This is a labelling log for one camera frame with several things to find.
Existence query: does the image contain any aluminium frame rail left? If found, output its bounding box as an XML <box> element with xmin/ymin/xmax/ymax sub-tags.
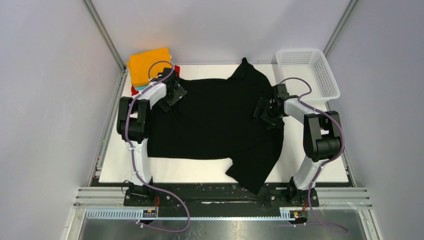
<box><xmin>82</xmin><ymin>0</ymin><xmax>128</xmax><ymax>186</ymax></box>

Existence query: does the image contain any aluminium frame rail right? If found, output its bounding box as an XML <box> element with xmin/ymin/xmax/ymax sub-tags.
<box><xmin>322</xmin><ymin>0</ymin><xmax>360</xmax><ymax>56</ymax></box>

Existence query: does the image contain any orange folded t shirt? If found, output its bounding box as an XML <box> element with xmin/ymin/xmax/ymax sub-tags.
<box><xmin>127</xmin><ymin>47</ymin><xmax>172</xmax><ymax>88</ymax></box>

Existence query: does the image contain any white plastic basket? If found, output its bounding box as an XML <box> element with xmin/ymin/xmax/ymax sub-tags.
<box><xmin>275</xmin><ymin>48</ymin><xmax>341</xmax><ymax>104</ymax></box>

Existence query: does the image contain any slotted cable duct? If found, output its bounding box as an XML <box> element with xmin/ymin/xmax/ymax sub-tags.
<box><xmin>85</xmin><ymin>205</ymin><xmax>308</xmax><ymax>221</ymax></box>

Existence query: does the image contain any black t shirt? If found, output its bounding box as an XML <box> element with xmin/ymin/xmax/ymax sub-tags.
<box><xmin>147</xmin><ymin>58</ymin><xmax>284</xmax><ymax>195</ymax></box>

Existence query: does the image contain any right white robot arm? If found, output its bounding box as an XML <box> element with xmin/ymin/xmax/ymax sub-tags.
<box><xmin>253</xmin><ymin>84</ymin><xmax>345</xmax><ymax>206</ymax></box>

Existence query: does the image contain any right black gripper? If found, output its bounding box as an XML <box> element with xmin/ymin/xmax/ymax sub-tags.
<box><xmin>251</xmin><ymin>97</ymin><xmax>284</xmax><ymax>130</ymax></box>

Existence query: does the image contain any red folded t shirt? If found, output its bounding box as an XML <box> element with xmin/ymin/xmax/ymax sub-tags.
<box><xmin>131</xmin><ymin>65</ymin><xmax>181</xmax><ymax>96</ymax></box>

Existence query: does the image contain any aluminium frame rail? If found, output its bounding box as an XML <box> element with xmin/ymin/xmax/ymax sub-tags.
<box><xmin>322</xmin><ymin>0</ymin><xmax>360</xmax><ymax>56</ymax></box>
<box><xmin>82</xmin><ymin>0</ymin><xmax>128</xmax><ymax>186</ymax></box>

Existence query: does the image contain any teal folded t shirt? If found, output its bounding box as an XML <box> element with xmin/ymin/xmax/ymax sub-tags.
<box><xmin>134</xmin><ymin>85</ymin><xmax>149</xmax><ymax>92</ymax></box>

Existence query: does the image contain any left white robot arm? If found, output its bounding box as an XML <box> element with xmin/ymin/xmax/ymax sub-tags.
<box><xmin>116</xmin><ymin>67</ymin><xmax>187</xmax><ymax>206</ymax></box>

